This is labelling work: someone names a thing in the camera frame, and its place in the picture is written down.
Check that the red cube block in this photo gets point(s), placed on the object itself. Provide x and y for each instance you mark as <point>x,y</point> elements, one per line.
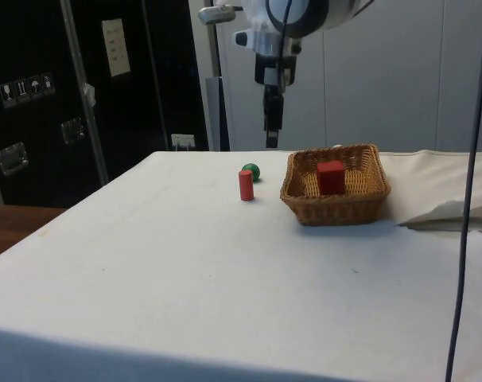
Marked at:
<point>331,179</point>

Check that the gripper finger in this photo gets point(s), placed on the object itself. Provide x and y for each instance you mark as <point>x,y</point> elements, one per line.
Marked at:
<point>273,115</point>

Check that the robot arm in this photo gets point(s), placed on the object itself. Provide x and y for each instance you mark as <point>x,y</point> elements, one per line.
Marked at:
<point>338,12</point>

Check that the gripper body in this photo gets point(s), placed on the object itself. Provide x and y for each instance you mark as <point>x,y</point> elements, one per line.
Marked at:
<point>265,69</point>

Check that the red cylinder block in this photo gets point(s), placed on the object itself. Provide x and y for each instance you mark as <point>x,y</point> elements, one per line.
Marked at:
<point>246,187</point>

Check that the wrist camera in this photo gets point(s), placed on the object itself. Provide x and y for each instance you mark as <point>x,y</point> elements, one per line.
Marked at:
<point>247,39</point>

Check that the wicker basket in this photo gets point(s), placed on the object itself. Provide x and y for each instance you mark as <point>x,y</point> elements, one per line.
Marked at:
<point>336,209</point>

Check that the black cabinet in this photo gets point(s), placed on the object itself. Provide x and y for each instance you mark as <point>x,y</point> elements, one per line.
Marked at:
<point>38,51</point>

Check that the green ball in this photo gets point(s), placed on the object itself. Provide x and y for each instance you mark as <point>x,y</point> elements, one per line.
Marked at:
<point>255,171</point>

